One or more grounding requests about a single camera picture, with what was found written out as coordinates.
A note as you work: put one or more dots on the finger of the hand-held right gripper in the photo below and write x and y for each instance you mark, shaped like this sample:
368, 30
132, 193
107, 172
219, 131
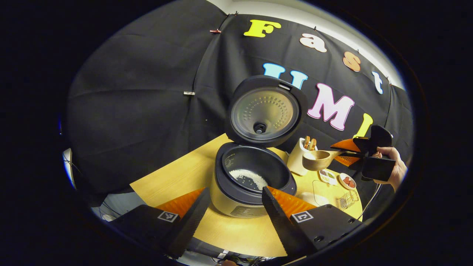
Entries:
347, 146
349, 160

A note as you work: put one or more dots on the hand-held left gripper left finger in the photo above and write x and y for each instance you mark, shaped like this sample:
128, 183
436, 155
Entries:
190, 221

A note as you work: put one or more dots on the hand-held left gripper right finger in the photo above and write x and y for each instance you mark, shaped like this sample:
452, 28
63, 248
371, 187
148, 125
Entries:
277, 221

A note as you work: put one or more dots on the wooden spoon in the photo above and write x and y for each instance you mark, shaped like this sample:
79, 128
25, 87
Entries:
317, 160

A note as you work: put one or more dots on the clear box of rice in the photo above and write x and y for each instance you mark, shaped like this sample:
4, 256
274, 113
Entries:
325, 192

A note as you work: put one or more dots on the dark grey rice cooker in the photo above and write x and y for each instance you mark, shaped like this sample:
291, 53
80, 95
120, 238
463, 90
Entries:
255, 170

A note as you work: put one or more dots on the white round plate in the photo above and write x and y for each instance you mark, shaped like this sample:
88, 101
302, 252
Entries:
343, 184

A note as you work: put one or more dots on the white divided bean dish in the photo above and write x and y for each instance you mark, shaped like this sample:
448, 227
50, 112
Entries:
327, 176

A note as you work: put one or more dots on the toast slice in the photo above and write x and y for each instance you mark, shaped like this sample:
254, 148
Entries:
306, 143
313, 144

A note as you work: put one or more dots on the white toaster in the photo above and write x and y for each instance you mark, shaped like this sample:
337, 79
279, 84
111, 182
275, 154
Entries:
295, 162

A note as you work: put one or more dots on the black backdrop cloth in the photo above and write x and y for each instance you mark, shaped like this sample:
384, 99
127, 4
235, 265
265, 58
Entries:
129, 111

